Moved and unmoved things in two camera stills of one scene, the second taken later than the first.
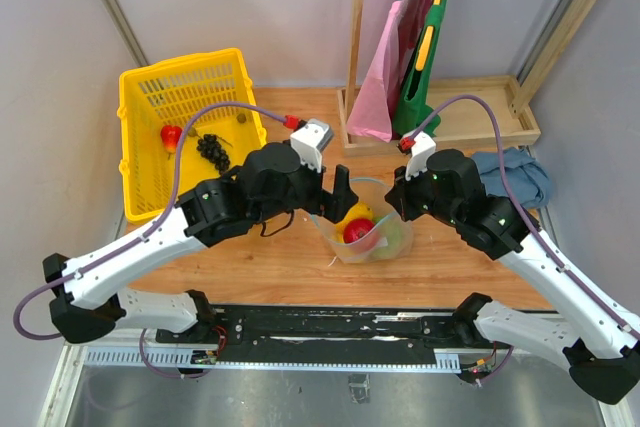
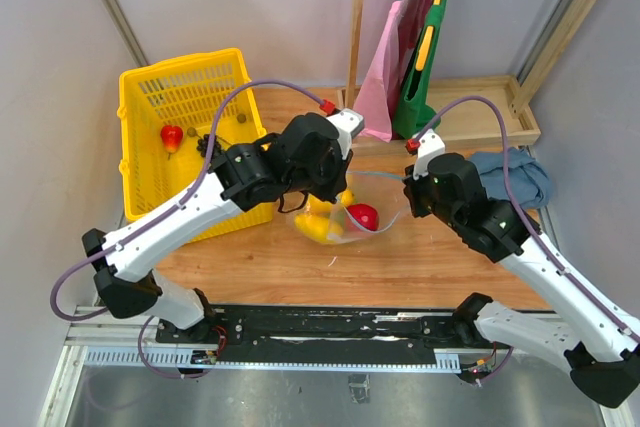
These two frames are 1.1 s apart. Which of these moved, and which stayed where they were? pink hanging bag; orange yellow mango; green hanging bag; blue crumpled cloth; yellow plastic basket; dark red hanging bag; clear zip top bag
Moved: clear zip top bag; orange yellow mango
Stayed: blue crumpled cloth; dark red hanging bag; green hanging bag; yellow plastic basket; pink hanging bag
